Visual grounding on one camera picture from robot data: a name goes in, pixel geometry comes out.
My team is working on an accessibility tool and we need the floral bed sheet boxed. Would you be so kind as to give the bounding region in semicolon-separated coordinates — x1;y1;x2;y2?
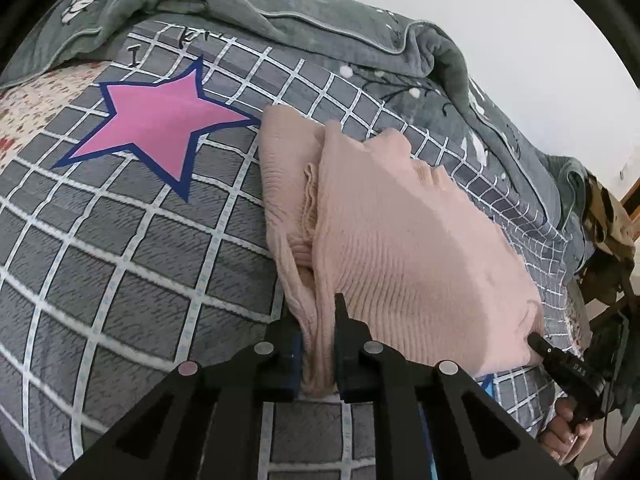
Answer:
0;62;593;356

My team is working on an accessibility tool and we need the wooden door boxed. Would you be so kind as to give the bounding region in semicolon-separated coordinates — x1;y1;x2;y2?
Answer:
620;195;640;241

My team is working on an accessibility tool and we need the person's right hand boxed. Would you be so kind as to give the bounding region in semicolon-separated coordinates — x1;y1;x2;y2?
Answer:
545;397;596;466

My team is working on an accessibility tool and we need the pink knit sweater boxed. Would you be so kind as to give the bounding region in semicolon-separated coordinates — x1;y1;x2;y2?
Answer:
260;105;546;398

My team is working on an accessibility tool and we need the brown jacket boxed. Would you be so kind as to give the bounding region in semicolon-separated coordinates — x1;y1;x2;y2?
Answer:
582;172;638;261

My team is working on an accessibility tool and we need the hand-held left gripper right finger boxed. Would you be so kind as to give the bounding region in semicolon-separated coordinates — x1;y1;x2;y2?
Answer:
334;292;576;480

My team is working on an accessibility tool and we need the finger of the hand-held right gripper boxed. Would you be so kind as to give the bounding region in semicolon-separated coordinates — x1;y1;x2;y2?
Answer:
527;332;556;362

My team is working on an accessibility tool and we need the dark wooden chair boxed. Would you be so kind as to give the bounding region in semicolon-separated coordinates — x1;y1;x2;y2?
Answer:
580;255;640;411

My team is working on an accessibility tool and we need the grey checked star blanket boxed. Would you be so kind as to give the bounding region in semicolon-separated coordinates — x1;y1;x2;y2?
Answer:
0;20;576;480

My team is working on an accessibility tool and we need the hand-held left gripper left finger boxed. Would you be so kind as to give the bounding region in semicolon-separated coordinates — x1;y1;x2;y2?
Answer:
60;317;303;480

